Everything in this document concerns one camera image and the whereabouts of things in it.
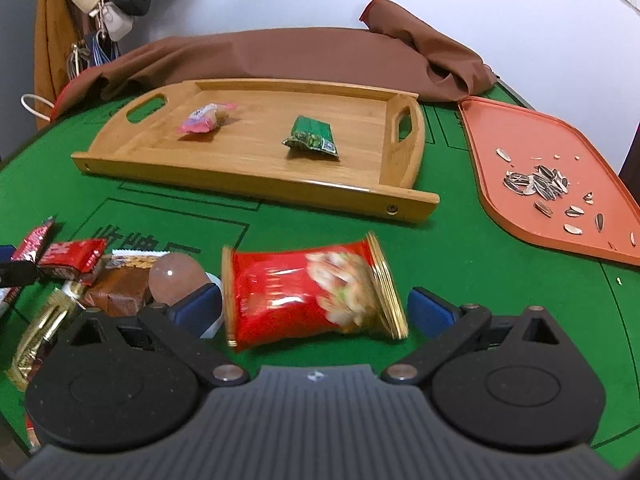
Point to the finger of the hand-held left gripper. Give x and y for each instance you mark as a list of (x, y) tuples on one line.
[(20, 272)]

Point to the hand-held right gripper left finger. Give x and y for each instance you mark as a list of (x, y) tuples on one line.
[(200, 305)]

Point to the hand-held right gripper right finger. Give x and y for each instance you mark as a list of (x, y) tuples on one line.
[(430, 310)]

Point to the long red snack packet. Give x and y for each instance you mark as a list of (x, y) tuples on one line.
[(31, 246)]

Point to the pink jelly cup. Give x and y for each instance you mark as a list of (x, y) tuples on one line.
[(175, 275)]

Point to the small red snack packet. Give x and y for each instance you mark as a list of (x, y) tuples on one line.
[(70, 257)]

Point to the gold snack packet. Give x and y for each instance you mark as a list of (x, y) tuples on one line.
[(37, 332)]

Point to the reddish brown bar packet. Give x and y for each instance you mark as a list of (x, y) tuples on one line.
[(117, 292)]

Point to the red peanut packet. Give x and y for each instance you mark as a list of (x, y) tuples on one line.
[(290, 295)]

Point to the wooden serving tray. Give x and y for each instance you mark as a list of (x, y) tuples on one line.
[(250, 160)]

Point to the pink candy packet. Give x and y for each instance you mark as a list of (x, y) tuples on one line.
[(205, 119)]

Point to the green snack packet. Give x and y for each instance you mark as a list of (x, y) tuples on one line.
[(310, 135)]

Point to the orange plastic tray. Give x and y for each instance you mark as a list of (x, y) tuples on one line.
[(520, 220)]

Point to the pile of sunflower seeds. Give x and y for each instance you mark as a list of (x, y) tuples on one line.
[(537, 185)]

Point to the orange coat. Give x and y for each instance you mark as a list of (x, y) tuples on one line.
[(50, 35)]

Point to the white pouch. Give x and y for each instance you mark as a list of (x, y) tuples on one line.
[(117, 22)]

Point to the brown cloth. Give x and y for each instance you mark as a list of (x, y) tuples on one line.
[(300, 55)]

